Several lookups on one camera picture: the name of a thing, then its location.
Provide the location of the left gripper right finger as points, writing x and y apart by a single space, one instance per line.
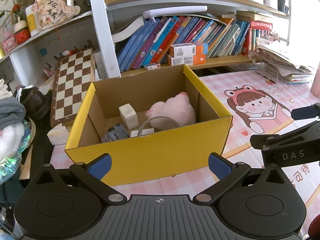
229 175

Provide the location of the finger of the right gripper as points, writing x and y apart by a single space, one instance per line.
260 141
308 112

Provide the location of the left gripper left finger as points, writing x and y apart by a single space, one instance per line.
92 173

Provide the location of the grey toy mouse car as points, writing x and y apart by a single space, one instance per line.
115 133

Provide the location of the white charger plug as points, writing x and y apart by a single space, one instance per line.
143 132

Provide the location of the white eraser block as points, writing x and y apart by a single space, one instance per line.
128 116

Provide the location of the white tape roll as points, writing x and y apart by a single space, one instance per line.
161 123

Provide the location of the pink cup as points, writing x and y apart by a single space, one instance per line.
315 88

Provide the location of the pink cartoon desk mat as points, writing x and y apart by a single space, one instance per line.
305 178

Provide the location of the yellow cardboard box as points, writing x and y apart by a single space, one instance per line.
156 155

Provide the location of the crumpled white tissue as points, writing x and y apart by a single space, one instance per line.
59 134

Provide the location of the stack of papers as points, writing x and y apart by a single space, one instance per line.
278 62

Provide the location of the black pen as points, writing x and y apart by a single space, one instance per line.
265 77

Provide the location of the pink plush toy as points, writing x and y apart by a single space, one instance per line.
178 108

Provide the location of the red books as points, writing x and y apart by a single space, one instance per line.
257 29

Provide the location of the grey folded cloth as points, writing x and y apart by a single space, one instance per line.
11 112

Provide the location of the checkered chess board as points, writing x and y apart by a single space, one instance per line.
74 74

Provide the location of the lower orange white box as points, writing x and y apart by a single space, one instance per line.
187 60

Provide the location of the orange white box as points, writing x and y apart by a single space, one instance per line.
187 60
188 49

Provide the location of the upper orange white box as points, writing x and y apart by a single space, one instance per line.
188 49

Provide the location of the small red white box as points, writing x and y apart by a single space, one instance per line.
152 66

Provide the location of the row of books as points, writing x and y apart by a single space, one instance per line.
147 41

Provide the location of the white desk lamp bar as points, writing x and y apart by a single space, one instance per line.
174 11

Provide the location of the rabbit decoration plaque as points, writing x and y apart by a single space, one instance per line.
54 12

